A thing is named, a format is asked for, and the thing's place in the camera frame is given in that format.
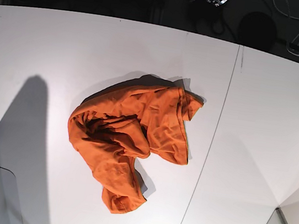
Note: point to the orange t-shirt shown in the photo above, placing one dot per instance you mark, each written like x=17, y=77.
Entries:
x=113, y=129

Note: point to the black round stool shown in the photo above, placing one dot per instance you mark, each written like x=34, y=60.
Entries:
x=257, y=30

